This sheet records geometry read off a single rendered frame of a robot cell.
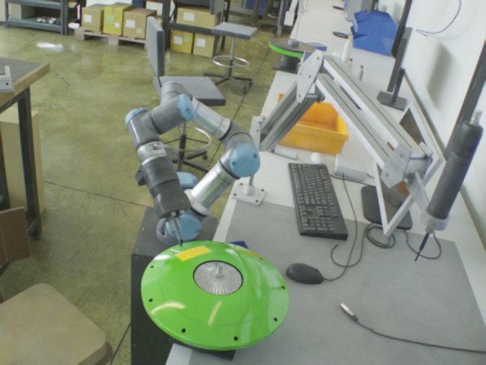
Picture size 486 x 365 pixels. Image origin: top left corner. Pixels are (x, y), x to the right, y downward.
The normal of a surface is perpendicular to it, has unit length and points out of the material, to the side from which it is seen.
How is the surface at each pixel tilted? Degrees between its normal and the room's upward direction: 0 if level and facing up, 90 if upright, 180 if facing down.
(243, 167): 90
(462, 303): 0
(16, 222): 90
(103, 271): 0
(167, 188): 43
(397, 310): 0
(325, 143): 94
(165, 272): 21
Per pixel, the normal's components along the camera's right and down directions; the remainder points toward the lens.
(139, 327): -0.04, 0.53
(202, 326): 0.05, -0.58
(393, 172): -0.94, 0.05
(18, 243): 0.58, 0.51
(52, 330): 0.15, -0.84
